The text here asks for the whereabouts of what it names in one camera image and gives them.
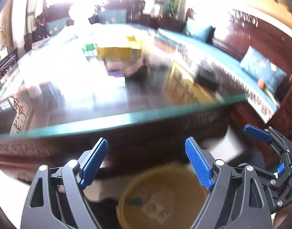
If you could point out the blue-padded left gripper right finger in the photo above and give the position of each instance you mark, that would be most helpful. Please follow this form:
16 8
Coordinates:
236 197

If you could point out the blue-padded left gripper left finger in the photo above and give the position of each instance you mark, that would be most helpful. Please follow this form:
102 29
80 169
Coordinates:
42 207

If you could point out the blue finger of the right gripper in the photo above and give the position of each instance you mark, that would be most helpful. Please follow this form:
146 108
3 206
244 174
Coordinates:
256 133

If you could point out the yellow cardboard box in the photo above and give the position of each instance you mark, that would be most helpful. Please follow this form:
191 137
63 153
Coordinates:
123 48

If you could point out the green paper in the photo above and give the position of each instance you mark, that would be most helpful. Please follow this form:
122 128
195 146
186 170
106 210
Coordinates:
90 51

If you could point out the tan round trash bin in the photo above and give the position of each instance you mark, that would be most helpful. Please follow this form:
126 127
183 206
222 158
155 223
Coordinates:
168 196

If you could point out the orange tipped green stick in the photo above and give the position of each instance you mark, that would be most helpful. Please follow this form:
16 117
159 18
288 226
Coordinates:
262 85

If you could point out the blue embroidered cushion near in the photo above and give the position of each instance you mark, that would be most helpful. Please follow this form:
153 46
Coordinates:
257 66

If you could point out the blue embroidered cushion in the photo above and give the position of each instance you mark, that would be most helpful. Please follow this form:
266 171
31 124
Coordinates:
257 66
197 29

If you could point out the long carved wooden sofa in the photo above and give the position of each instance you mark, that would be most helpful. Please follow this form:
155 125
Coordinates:
228 43

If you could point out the blue embroidered cushion far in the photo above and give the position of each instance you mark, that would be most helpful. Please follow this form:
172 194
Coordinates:
197 29

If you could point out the dark wooden side cabinet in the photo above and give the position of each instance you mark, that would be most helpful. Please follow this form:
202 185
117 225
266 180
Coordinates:
8 62

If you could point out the green potted plant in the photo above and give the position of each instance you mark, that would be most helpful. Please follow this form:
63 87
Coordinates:
173 8

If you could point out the carved wooden back sofa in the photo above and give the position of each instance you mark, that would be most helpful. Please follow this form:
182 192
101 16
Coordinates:
54 12

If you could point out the teal cushion back left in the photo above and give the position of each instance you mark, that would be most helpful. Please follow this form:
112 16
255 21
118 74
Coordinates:
54 27

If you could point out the teal cushion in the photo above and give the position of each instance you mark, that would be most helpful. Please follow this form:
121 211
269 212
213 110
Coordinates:
113 16
54 27

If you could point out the teal cushion back right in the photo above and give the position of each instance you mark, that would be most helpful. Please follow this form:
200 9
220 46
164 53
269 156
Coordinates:
113 16

